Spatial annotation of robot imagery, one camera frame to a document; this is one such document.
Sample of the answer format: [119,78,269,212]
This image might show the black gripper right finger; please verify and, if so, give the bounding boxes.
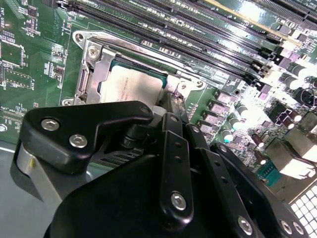
[177,93,310,238]

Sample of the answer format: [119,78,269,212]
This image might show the metal socket cover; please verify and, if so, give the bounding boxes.
[85,42,186,105]

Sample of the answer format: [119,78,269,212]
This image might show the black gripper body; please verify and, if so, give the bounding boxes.
[43,119,239,238]

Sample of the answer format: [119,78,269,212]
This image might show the silver CPU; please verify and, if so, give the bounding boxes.
[98,58,169,106]

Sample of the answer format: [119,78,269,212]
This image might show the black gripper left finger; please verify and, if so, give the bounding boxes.
[11,92,196,231]

